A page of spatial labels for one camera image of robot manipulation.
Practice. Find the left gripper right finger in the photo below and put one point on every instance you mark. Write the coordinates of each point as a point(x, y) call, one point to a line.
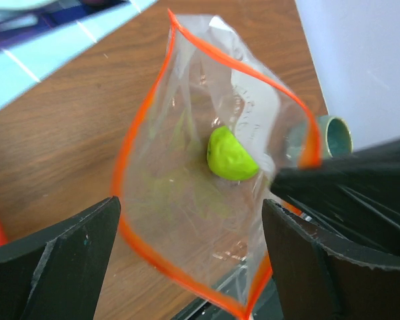
point(320, 275)

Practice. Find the green lime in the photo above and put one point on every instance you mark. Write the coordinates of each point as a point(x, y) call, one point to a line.
point(227, 158)

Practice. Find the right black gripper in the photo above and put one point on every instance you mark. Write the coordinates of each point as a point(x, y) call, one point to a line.
point(346, 212)

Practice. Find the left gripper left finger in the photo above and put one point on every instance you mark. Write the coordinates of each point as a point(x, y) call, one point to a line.
point(58, 272)

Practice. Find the blue checked cloth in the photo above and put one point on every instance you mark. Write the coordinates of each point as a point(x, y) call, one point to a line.
point(24, 65)

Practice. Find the clear orange zip top bag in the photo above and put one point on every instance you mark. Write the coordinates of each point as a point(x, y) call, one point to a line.
point(200, 230)

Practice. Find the purple knife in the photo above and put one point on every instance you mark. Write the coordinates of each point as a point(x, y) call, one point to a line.
point(19, 25)

